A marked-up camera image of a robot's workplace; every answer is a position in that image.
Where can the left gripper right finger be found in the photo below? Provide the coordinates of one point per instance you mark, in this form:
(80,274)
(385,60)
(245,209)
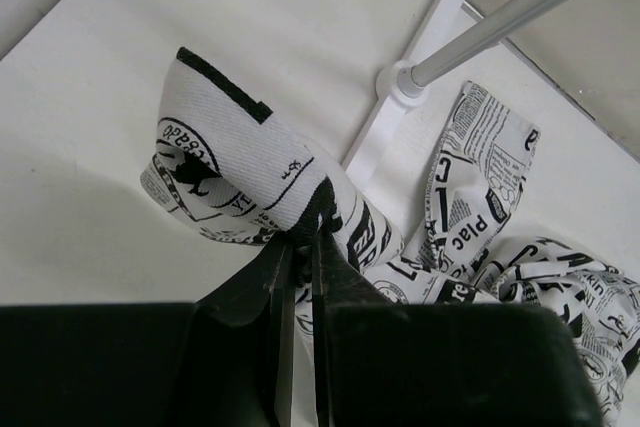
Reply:
(383,364)

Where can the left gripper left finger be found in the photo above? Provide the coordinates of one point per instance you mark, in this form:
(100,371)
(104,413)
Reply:
(237,368)

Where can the newspaper print trousers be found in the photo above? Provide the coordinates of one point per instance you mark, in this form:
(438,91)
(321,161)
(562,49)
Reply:
(227,167)

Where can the white metal clothes rack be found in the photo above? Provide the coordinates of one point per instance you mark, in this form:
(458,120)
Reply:
(404,86)

